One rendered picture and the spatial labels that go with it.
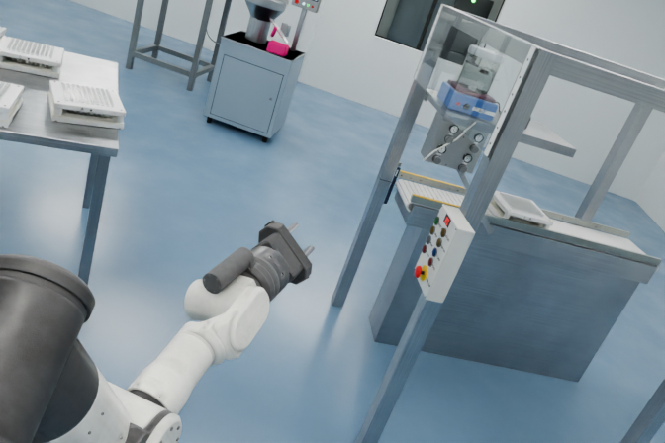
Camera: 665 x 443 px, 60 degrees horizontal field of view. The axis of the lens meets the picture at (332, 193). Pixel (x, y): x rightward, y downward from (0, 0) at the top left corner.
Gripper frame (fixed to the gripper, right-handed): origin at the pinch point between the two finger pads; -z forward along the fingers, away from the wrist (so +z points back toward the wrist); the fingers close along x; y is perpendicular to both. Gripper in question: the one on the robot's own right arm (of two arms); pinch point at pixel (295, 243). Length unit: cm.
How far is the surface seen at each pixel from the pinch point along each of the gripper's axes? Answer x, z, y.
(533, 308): -112, -181, 37
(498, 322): -109, -173, 54
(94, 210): 43, -57, 109
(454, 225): -28, -70, 1
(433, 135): -8, -142, 16
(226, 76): 114, -324, 201
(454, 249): -34, -68, 4
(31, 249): 54, -79, 188
